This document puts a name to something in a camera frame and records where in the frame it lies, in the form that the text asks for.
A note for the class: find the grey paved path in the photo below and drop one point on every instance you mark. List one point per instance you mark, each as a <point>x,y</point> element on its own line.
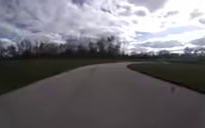
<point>106,100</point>

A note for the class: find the row of bare trees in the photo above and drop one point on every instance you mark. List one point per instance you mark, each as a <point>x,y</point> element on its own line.
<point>56,50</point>

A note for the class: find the grass field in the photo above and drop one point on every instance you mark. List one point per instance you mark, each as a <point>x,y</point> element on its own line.
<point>183,73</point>
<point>20,73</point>

